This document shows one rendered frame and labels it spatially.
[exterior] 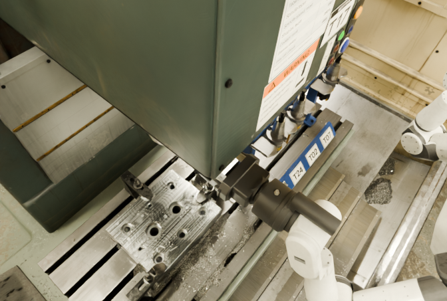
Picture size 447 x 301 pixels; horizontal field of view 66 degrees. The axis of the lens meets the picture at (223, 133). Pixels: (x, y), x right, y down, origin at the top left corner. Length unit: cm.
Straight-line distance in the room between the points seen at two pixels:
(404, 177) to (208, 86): 154
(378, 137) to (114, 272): 124
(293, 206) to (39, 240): 119
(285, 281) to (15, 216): 114
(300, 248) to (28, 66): 79
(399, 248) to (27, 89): 134
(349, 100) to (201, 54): 146
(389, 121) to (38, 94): 143
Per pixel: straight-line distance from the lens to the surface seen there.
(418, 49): 158
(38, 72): 106
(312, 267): 72
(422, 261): 249
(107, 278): 121
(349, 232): 153
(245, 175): 73
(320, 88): 122
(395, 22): 156
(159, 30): 40
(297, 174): 132
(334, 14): 62
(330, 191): 156
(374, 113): 177
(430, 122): 126
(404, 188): 180
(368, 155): 170
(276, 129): 100
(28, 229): 170
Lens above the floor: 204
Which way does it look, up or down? 53 degrees down
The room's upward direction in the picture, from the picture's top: 5 degrees clockwise
